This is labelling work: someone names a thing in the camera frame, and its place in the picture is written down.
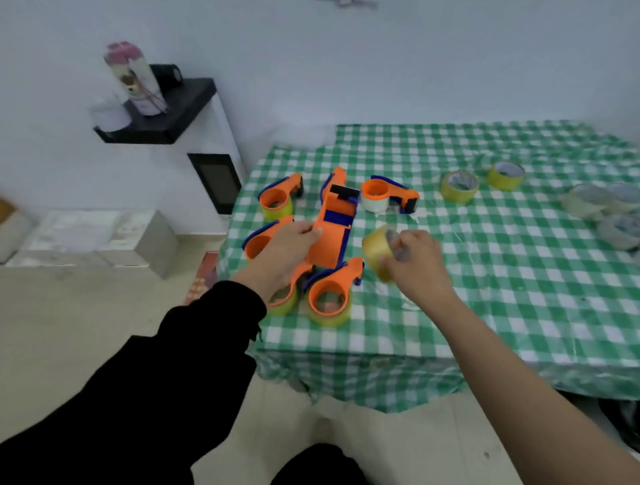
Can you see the grey box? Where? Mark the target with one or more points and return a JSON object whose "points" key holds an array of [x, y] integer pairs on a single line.
{"points": [[132, 240], [65, 237]]}

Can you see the person's leg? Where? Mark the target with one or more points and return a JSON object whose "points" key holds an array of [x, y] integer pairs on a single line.
{"points": [[320, 467]]}

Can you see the brown-topped box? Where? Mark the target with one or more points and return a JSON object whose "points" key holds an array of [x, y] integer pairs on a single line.
{"points": [[12, 227]]}

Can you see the person's left forearm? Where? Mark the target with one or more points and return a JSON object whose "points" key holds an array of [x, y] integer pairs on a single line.
{"points": [[150, 389]]}

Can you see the orange dispenser with yellow tape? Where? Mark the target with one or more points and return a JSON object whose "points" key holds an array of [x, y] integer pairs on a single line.
{"points": [[290, 297], [257, 242], [330, 300], [277, 197]]}

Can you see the white cabinet with black panel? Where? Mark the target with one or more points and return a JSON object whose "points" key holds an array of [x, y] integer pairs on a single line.
{"points": [[210, 170]]}

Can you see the orange dispenser with white tape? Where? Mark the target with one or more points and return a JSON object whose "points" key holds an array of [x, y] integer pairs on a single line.
{"points": [[382, 195]]}

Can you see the yellow tape roll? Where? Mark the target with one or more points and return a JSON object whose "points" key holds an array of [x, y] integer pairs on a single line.
{"points": [[457, 187], [504, 176], [376, 250]]}

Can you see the red patterned mat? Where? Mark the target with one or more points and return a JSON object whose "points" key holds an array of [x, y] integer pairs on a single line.
{"points": [[202, 277]]}

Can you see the black wall shelf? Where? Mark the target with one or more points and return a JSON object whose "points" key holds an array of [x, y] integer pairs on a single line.
{"points": [[165, 117]]}

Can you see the person's left hand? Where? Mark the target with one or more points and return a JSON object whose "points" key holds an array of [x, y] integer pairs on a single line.
{"points": [[277, 257]]}

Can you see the white container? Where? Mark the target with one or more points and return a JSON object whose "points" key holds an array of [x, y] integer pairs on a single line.
{"points": [[110, 115]]}

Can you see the person's right forearm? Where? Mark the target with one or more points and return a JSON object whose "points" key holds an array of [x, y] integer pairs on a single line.
{"points": [[525, 404]]}

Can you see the green checked tablecloth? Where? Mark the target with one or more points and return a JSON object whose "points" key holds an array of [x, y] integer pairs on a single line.
{"points": [[500, 280]]}

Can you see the black cup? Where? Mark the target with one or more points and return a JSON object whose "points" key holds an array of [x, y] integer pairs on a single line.
{"points": [[167, 76]]}

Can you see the person's right thumb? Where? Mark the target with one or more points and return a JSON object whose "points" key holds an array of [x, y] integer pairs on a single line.
{"points": [[391, 267]]}

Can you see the person's left thumb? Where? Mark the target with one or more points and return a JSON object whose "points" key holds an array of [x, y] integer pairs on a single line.
{"points": [[311, 239]]}

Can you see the person's right hand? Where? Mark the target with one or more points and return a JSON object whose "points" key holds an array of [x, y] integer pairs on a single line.
{"points": [[422, 272]]}

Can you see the white pink-capped spray can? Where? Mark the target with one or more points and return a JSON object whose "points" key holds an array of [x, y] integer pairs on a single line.
{"points": [[137, 80]]}

